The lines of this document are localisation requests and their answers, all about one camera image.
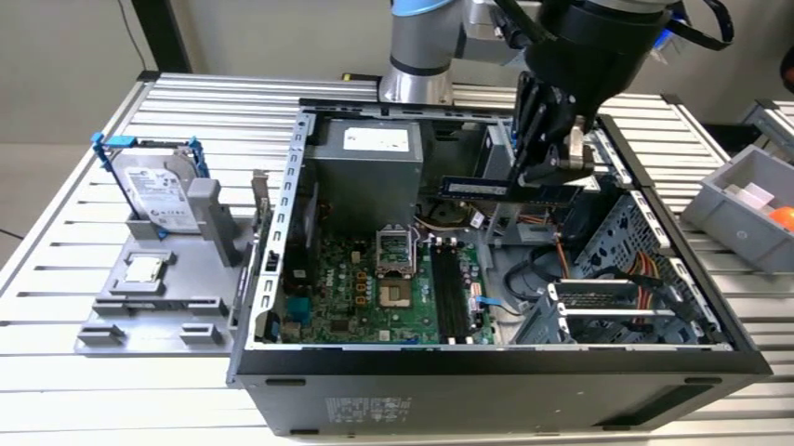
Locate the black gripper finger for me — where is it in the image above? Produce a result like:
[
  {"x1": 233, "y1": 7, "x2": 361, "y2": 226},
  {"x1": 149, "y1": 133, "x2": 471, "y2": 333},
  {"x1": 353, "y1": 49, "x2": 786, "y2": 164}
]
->
[
  {"x1": 511, "y1": 72, "x2": 539, "y2": 182},
  {"x1": 518, "y1": 90, "x2": 596, "y2": 187}
]

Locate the dark RAM stick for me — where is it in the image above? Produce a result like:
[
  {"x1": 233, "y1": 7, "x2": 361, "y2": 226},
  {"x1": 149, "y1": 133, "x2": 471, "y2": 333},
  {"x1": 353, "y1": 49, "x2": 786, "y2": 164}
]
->
[{"x1": 437, "y1": 174, "x2": 586, "y2": 206}]

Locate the black round cooler fan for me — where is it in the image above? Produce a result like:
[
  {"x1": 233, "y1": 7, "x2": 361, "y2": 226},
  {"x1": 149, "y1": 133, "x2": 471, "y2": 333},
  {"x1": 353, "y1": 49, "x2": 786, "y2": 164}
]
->
[{"x1": 415, "y1": 200, "x2": 488, "y2": 231}]

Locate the grey power supply unit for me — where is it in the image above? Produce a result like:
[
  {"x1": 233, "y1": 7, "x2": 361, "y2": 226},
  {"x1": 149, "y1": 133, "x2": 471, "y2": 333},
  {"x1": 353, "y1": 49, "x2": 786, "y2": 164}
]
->
[{"x1": 303, "y1": 118, "x2": 427, "y2": 233}]

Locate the grey metal disk bay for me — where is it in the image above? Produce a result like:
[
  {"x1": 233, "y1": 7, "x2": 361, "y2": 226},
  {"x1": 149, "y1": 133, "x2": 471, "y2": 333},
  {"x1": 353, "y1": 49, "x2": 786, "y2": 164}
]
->
[{"x1": 514, "y1": 278, "x2": 690, "y2": 345}]

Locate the small white box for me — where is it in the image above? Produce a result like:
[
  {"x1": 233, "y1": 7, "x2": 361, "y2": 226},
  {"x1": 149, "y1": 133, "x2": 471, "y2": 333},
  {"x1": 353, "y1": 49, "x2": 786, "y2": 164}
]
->
[{"x1": 724, "y1": 183, "x2": 776, "y2": 210}]

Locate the aluminium slat side table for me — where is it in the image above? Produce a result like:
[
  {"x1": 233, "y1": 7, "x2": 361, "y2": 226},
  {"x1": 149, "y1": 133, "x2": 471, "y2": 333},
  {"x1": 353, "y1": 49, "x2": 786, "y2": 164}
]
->
[{"x1": 740, "y1": 99, "x2": 794, "y2": 164}]

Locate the grey plastic bin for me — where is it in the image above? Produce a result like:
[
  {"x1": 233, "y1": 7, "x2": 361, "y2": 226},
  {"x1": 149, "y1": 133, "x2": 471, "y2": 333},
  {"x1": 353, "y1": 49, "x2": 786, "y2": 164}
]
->
[{"x1": 680, "y1": 143, "x2": 794, "y2": 275}]

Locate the CPU socket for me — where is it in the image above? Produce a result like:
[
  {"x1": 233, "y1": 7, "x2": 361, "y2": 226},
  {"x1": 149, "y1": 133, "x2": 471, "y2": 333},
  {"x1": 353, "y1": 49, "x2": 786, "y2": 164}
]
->
[{"x1": 377, "y1": 277, "x2": 415, "y2": 311}]

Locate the green graphics card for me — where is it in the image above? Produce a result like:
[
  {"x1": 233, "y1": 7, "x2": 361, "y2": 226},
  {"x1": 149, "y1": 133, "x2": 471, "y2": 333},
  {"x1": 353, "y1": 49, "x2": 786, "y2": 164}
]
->
[{"x1": 232, "y1": 168, "x2": 277, "y2": 329}]

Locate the green motherboard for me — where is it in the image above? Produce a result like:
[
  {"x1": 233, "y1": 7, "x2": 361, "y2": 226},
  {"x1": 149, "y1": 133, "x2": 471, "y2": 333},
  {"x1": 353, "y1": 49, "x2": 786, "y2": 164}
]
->
[{"x1": 281, "y1": 231, "x2": 498, "y2": 346}]

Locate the open black PC case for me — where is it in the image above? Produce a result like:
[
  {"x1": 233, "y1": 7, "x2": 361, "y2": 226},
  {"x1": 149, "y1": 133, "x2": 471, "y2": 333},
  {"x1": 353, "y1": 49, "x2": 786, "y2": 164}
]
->
[{"x1": 223, "y1": 96, "x2": 774, "y2": 438}]

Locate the hard disk in blue carrier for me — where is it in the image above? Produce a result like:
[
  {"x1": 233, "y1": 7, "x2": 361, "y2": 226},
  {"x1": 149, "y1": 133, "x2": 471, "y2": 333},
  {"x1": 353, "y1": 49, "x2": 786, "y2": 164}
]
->
[{"x1": 91, "y1": 133, "x2": 212, "y2": 241}]

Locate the grey plastic parts rack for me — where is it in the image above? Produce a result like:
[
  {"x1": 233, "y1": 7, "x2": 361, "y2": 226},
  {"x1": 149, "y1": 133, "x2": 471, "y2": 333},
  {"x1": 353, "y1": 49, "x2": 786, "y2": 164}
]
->
[{"x1": 73, "y1": 178, "x2": 261, "y2": 358}]

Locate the silver CPU chip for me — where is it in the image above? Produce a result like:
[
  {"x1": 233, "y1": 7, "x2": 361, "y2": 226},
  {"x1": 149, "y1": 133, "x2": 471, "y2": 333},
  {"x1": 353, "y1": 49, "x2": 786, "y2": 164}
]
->
[{"x1": 123, "y1": 256, "x2": 167, "y2": 283}]

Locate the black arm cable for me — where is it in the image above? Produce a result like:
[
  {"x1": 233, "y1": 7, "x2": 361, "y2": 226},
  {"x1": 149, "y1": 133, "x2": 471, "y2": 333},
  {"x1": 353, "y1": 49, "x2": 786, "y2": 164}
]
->
[{"x1": 667, "y1": 0, "x2": 738, "y2": 53}]

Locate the orange wire bundle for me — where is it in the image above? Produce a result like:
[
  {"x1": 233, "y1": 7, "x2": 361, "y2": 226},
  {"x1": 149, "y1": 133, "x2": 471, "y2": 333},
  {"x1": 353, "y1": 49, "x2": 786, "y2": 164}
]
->
[{"x1": 519, "y1": 212, "x2": 574, "y2": 281}]

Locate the yellow red wire bundle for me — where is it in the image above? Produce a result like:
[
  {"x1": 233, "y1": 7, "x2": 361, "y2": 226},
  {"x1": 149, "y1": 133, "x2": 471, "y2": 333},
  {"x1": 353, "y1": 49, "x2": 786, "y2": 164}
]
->
[{"x1": 626, "y1": 253, "x2": 664, "y2": 312}]

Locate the metal socket cover frame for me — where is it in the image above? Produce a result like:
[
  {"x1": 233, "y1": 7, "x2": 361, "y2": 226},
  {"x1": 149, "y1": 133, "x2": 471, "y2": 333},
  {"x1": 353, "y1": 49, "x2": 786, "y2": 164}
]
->
[{"x1": 375, "y1": 223, "x2": 416, "y2": 279}]

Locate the black frame post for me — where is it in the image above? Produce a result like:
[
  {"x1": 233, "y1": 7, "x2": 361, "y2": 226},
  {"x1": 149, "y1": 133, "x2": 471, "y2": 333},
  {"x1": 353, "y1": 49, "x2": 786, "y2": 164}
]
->
[{"x1": 127, "y1": 0, "x2": 193, "y2": 74}]

